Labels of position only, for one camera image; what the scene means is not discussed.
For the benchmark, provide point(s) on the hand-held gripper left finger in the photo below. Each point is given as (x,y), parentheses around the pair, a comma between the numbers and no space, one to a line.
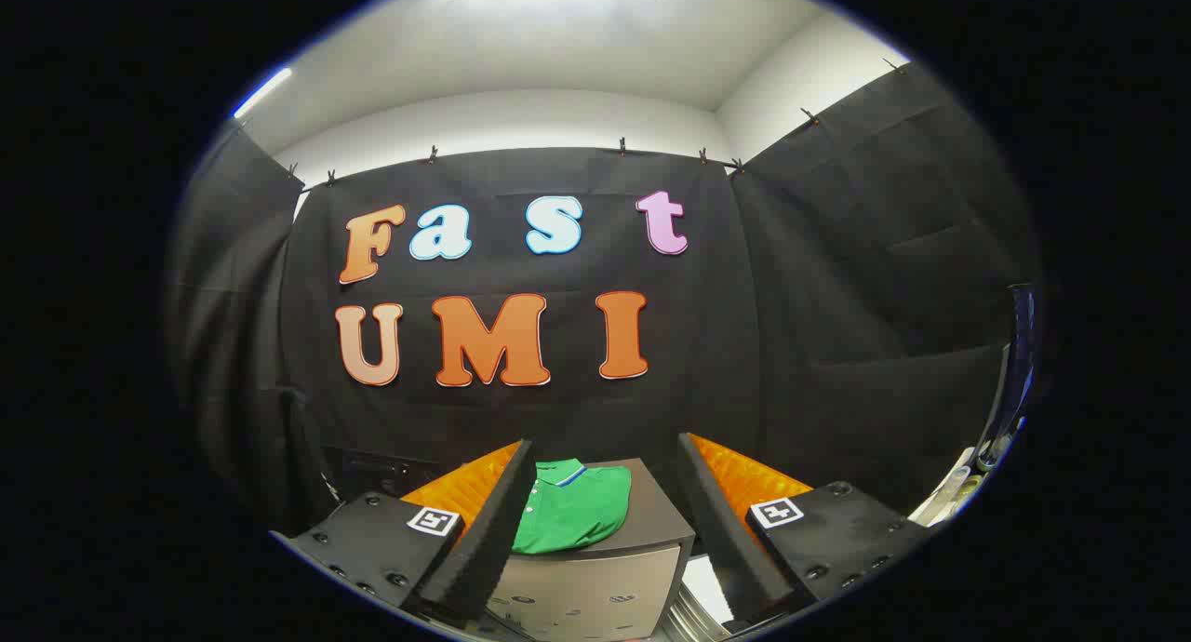
(498,530)

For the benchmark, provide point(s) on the white flat board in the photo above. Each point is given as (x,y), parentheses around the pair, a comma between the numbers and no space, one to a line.
(707,586)

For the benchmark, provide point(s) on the dark washing machine lid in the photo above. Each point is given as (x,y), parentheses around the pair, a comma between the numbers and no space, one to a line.
(372,470)

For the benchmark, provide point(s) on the grey cabinet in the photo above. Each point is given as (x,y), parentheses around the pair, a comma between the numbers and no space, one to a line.
(595,586)

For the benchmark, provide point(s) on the black backdrop cloth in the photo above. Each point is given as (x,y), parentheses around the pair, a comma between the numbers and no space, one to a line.
(772,344)

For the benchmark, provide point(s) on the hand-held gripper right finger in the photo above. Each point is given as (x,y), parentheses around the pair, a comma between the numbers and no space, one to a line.
(721,530)

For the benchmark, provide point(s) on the green polo shirt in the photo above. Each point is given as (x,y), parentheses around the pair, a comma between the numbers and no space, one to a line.
(572,512)

